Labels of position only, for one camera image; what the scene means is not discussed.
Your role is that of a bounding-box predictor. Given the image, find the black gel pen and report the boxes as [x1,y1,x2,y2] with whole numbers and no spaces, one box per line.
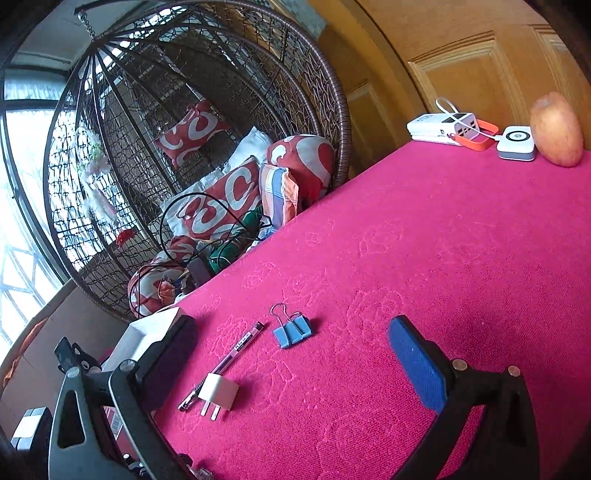
[178,322,265,411]

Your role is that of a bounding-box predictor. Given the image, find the small white square device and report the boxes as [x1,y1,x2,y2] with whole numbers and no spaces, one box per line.
[496,126,537,162]

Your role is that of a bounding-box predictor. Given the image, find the feather dreamcatcher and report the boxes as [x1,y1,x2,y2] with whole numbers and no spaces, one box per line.
[76,127,138,246]

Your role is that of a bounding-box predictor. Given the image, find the black and grey block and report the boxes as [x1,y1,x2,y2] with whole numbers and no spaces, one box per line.
[9,406,54,462]

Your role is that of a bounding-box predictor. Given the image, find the window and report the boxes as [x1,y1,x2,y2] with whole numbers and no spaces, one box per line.
[0,65,75,354]

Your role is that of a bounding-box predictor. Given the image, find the large red seat cushion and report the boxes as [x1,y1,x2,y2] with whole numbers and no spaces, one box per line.
[127,134,337,319]

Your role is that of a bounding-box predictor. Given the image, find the black cables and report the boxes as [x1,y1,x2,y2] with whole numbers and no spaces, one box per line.
[129,191,273,319]

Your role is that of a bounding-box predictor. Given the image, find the wooden door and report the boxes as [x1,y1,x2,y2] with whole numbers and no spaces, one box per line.
[309,0,591,185]

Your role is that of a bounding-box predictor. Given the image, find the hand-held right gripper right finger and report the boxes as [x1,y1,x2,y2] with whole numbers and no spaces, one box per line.
[388,315,541,480]

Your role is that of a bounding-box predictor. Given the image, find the white charger plug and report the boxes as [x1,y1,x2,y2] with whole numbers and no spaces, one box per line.
[198,373,240,422]

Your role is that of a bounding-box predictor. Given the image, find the red patterned square cushion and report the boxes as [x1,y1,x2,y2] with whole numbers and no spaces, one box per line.
[182,157,264,241]

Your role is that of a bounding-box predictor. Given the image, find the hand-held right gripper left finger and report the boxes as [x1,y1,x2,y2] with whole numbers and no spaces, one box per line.
[48,315,199,480]

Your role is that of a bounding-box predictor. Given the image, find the white pillow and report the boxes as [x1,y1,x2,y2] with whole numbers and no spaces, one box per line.
[166,127,273,232]

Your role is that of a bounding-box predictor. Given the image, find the blue binder clip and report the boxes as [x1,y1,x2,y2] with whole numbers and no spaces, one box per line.
[270,303,315,350]

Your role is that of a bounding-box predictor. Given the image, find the white power bank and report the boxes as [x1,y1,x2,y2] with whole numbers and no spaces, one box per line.
[406,112,476,147]

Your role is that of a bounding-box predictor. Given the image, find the wicker hanging chair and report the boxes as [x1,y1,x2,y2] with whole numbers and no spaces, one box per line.
[44,0,352,324]

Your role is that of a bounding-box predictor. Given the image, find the plaid pillow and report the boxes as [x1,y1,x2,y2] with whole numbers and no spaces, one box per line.
[259,164,303,230]

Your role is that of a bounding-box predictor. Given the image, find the white cardboard box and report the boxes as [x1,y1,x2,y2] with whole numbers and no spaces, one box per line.
[100,307,188,374]

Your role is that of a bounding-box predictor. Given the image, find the black power adapter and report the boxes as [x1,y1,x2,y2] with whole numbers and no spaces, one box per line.
[187,256,214,288]

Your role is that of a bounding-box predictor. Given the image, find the green cloth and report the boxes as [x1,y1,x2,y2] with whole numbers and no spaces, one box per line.
[208,208,265,273]

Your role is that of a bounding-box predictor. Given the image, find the black polka dot holder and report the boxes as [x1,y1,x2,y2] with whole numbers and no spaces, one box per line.
[54,337,102,376]

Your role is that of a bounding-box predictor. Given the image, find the small red patterned pillow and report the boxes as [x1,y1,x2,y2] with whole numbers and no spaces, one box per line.
[154,100,230,169]

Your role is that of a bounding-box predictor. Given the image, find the white charging cable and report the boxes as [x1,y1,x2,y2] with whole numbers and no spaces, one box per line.
[436,97,504,139]

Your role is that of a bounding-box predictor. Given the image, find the white medicine carton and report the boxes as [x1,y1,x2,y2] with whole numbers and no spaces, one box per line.
[104,406,124,437]

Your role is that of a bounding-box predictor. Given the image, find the orange strap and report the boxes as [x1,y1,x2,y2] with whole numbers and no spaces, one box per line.
[450,119,499,152]

